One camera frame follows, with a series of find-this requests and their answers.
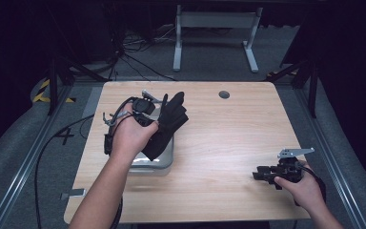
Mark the grey cable connector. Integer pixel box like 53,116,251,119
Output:
102,110,132,128

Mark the person's right hand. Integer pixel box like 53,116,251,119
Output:
273,159,328,215

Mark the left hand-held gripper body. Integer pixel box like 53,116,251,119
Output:
132,89,164,128

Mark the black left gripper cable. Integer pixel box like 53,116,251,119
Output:
103,95,141,229

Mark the person's left hand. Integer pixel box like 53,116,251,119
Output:
110,103,160,168

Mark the black floor cable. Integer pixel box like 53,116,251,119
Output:
33,114,95,229

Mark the grey tape strip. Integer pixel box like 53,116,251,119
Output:
59,188,87,201

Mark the black glove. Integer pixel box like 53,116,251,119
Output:
140,91,191,162

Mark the tangle of black cables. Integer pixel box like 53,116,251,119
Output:
108,23,177,82

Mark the yellow black hazard tape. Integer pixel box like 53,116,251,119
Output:
32,78,77,104

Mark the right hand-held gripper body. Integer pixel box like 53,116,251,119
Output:
274,147,315,184

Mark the black metal stand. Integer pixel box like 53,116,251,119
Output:
46,55,109,116
265,58,319,119

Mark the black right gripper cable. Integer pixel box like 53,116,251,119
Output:
294,161,328,207

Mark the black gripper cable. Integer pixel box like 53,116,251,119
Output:
103,95,141,229
294,161,328,207

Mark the white metal desk frame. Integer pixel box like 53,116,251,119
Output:
173,4,264,73

